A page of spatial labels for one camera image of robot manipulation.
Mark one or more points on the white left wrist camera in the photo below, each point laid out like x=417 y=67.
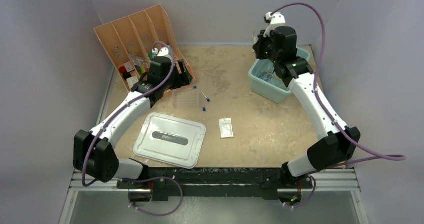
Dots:
x=163 y=55

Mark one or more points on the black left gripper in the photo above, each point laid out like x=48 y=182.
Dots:
x=183 y=79

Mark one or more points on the blue-capped test tube angled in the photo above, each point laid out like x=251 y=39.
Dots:
x=207 y=99

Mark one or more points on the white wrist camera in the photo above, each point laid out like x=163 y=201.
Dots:
x=274 y=21
x=163 y=55

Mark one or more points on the colourful marker pen pack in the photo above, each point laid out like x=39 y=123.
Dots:
x=143 y=65

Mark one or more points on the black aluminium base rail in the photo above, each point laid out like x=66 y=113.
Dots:
x=266 y=183

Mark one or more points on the peach plastic desk organizer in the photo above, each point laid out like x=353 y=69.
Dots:
x=135 y=35

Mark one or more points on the white small plastic packet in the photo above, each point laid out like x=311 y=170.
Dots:
x=226 y=128

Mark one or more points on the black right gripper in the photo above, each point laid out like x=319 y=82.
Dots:
x=263 y=40

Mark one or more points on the mint green plastic bin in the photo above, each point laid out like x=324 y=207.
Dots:
x=265 y=83

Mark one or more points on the white plastic bin lid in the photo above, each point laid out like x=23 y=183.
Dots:
x=170 y=140

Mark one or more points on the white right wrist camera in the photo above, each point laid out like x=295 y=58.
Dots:
x=274 y=21

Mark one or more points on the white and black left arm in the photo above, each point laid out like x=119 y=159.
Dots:
x=94 y=150

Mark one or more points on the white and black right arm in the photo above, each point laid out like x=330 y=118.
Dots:
x=333 y=146

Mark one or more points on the clear test tube rack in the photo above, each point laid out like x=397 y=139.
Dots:
x=186 y=99

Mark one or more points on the red black item in organizer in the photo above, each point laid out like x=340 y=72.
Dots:
x=126 y=70

